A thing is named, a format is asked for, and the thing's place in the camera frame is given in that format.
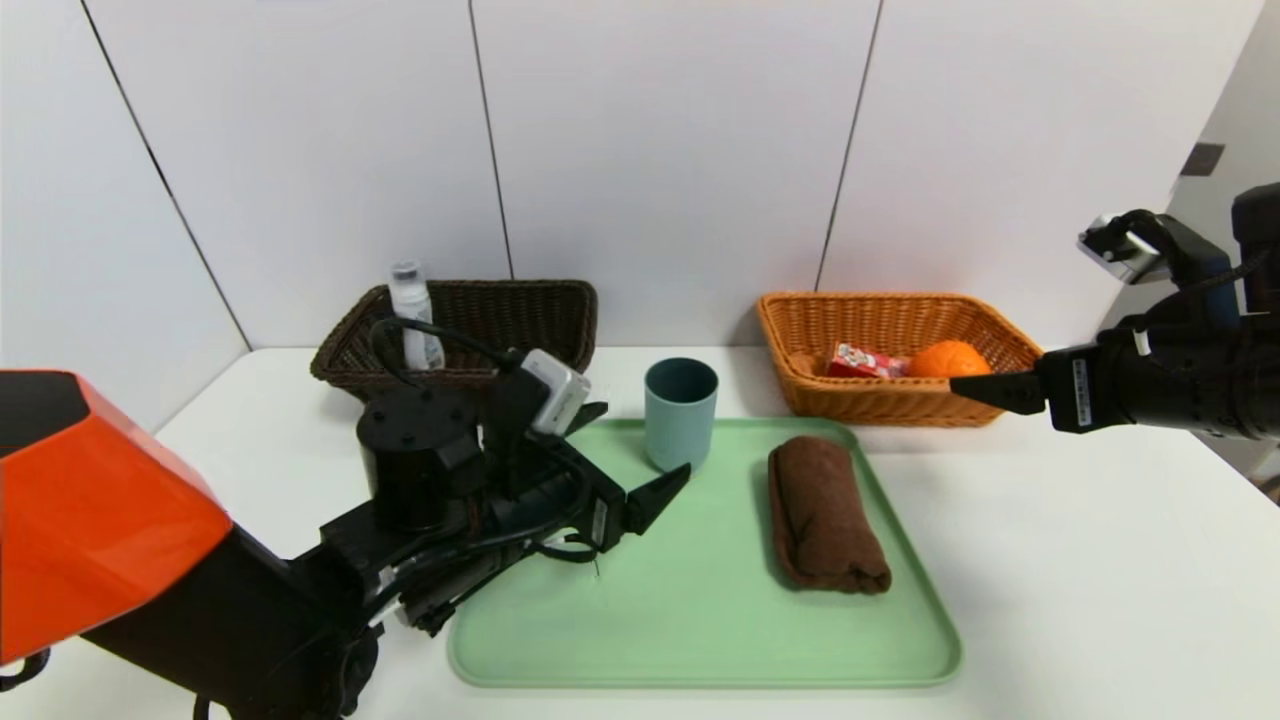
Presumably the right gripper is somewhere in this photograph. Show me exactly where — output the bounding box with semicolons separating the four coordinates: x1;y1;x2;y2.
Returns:
949;328;1202;434

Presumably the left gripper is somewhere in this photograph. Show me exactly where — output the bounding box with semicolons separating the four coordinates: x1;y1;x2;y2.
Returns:
485;401;692;554

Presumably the blue-grey plastic cup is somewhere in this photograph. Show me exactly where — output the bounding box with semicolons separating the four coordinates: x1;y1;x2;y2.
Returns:
645;358;720;476

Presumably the orange fruit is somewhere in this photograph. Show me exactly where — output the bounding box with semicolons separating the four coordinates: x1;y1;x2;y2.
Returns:
908;340;994;380

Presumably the red snack carton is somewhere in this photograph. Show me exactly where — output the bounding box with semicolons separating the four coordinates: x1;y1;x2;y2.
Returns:
828;343;913;380

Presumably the white plastic bottle clear cap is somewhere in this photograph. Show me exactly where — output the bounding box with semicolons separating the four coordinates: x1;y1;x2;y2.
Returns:
388;260;446;371

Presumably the orange wicker basket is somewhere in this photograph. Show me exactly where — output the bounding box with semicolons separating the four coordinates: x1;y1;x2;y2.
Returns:
756;292;1046;429

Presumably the dark brown wicker basket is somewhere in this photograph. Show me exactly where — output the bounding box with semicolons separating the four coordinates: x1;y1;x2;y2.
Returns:
310;280;600;426

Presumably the light green plastic tray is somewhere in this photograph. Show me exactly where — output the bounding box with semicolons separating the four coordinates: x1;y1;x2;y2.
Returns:
447;417;964;689

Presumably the brown rolled towel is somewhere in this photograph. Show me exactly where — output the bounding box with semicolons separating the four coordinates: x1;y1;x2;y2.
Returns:
767;436;894;595

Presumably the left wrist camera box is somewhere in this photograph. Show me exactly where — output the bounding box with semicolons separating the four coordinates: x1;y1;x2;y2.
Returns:
520;349;593;437

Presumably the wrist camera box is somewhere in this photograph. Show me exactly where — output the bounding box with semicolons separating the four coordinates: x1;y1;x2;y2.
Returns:
1078;214;1166;285
520;349;593;437

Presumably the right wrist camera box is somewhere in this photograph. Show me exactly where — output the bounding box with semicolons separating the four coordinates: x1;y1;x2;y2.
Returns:
1078;214;1166;285

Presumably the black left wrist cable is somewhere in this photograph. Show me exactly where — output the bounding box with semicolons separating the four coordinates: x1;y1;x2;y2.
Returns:
372;317;526;389

